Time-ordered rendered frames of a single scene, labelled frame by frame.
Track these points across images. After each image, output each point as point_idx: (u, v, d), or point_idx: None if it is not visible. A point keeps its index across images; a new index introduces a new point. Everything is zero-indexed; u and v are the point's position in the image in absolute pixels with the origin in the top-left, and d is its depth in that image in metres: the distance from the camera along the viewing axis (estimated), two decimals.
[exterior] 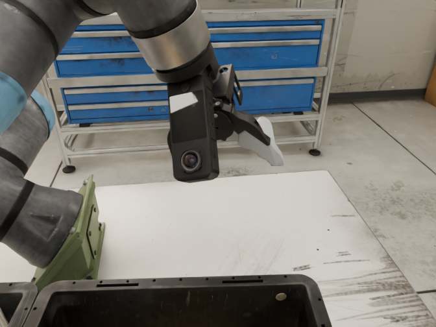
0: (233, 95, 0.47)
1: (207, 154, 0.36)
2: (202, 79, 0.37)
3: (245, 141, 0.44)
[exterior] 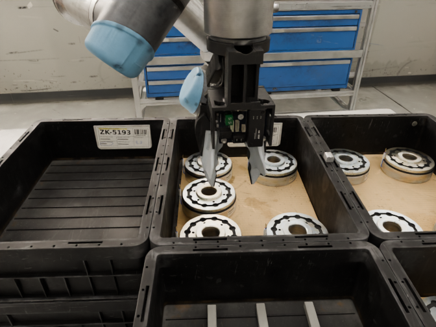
0: (219, 135, 0.41)
1: None
2: None
3: None
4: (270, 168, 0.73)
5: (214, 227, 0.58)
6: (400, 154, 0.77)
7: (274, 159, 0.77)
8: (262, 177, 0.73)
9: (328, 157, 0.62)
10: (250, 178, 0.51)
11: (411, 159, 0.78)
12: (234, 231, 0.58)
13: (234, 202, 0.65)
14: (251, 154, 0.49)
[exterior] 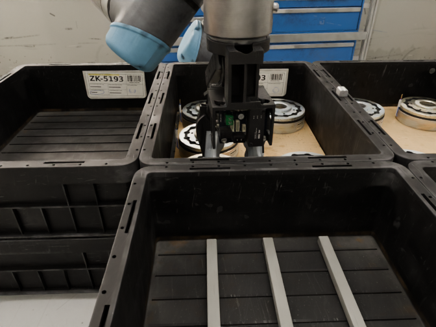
0: (219, 134, 0.41)
1: None
2: None
3: None
4: (276, 113, 0.67)
5: None
6: (417, 101, 0.71)
7: (280, 108, 0.71)
8: None
9: (342, 90, 0.56)
10: None
11: None
12: None
13: (237, 143, 0.58)
14: (249, 154, 0.49)
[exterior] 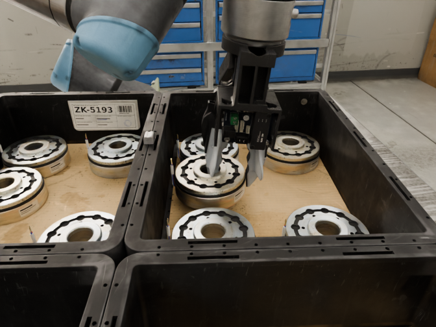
0: (222, 133, 0.41)
1: None
2: None
3: None
4: (107, 155, 0.58)
5: None
6: (280, 138, 0.62)
7: (122, 145, 0.62)
8: (95, 167, 0.57)
9: (145, 137, 0.46)
10: (246, 180, 0.51)
11: (295, 145, 0.62)
12: (237, 169, 0.51)
13: (32, 197, 0.49)
14: (251, 156, 0.48)
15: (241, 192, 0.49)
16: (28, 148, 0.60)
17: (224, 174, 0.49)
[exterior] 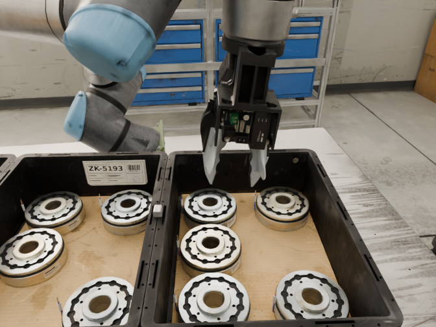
0: (222, 133, 0.41)
1: None
2: None
3: None
4: (119, 214, 0.65)
5: (215, 237, 0.59)
6: (274, 196, 0.69)
7: (132, 202, 0.69)
8: (108, 225, 0.64)
9: (154, 211, 0.53)
10: (249, 180, 0.51)
11: (287, 202, 0.69)
12: (234, 242, 0.59)
13: (54, 261, 0.56)
14: (253, 156, 0.48)
15: (237, 264, 0.57)
16: (48, 205, 0.67)
17: (222, 248, 0.57)
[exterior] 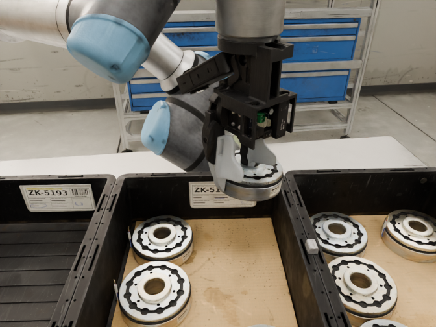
0: (251, 135, 0.41)
1: (183, 73, 0.48)
2: (217, 53, 0.41)
3: None
4: (244, 173, 0.50)
5: (362, 273, 0.52)
6: (406, 221, 0.61)
7: None
8: (231, 185, 0.49)
9: (311, 248, 0.46)
10: None
11: (420, 228, 0.62)
12: (385, 279, 0.52)
13: (187, 302, 0.49)
14: (248, 149, 0.50)
15: None
16: (155, 233, 0.60)
17: (377, 288, 0.50)
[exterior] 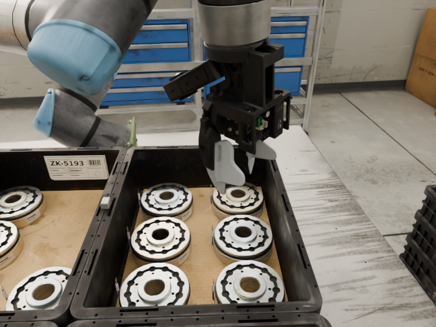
0: (250, 139, 0.41)
1: (170, 81, 0.46)
2: (205, 61, 0.40)
3: None
4: (240, 246, 0.58)
5: (165, 229, 0.61)
6: (230, 190, 0.71)
7: (244, 230, 0.62)
8: (230, 259, 0.58)
9: (101, 204, 0.55)
10: (247, 169, 0.52)
11: (243, 196, 0.71)
12: (183, 234, 0.61)
13: (7, 252, 0.58)
14: None
15: (185, 255, 0.59)
16: (8, 200, 0.69)
17: (171, 240, 0.59)
